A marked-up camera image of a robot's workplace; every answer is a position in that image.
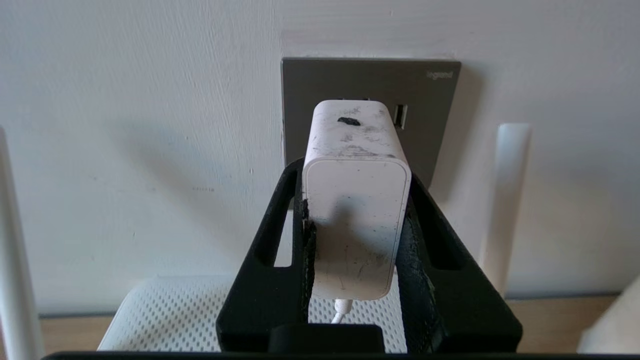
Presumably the grey wall socket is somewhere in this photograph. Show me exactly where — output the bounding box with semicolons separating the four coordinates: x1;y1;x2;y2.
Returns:
280;57;462;210

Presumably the white power adapter with cord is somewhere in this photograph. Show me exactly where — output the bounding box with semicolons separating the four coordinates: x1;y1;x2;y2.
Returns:
330;298;353;325

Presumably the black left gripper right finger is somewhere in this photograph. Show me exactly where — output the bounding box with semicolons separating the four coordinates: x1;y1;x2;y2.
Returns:
395;172;523;353

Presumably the white router with antennas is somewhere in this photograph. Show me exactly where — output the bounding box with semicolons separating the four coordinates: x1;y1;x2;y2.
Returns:
0;123;532;360

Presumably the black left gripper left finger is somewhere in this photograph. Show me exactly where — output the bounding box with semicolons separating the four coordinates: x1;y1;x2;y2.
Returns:
216;157;316;353

